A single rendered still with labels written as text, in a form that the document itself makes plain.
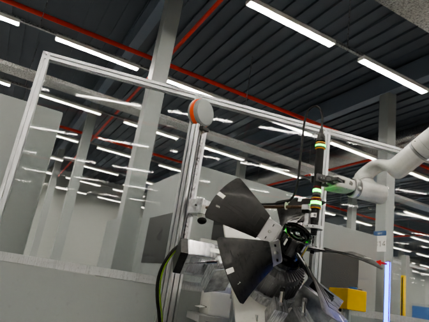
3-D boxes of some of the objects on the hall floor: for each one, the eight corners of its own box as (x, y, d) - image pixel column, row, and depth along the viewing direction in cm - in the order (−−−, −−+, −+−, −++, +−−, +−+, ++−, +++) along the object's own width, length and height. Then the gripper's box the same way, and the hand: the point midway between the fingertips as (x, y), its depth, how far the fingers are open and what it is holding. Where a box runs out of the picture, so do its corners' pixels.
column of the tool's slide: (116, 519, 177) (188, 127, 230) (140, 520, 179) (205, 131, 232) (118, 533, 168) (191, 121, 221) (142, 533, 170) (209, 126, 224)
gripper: (341, 183, 185) (304, 174, 181) (364, 174, 170) (325, 164, 165) (340, 199, 183) (302, 190, 178) (364, 192, 167) (323, 183, 163)
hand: (317, 179), depth 172 cm, fingers closed on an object, 4 cm apart
